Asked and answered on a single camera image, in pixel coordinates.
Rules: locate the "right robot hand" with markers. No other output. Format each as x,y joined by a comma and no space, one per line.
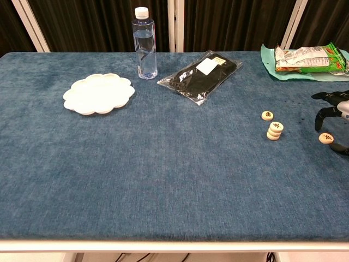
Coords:
342,107

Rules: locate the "chess piece with boxy character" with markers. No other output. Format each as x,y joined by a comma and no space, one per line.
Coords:
267,115

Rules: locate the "green and silver snack bag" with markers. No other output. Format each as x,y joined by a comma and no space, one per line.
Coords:
308,60

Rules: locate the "teal plastic pouch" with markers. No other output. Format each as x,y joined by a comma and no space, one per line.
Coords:
268,69

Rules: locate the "black pleated curtain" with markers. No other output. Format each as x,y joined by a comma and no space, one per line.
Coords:
231,24
11,30
327,21
95,24

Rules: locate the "black gloves in clear bag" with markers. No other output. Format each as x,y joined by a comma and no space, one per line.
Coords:
196,82

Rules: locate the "blue velvet tablecloth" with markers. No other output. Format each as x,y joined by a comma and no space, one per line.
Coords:
163,177

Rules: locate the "clear plastic water bottle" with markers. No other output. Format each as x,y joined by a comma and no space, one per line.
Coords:
144,54

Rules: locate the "white flower-shaped paint palette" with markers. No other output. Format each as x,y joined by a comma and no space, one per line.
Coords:
98,94

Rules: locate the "white frame post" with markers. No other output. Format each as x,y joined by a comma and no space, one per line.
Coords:
294,24
30,24
175,24

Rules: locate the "white table frame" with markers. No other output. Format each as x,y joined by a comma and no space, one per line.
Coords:
174,246

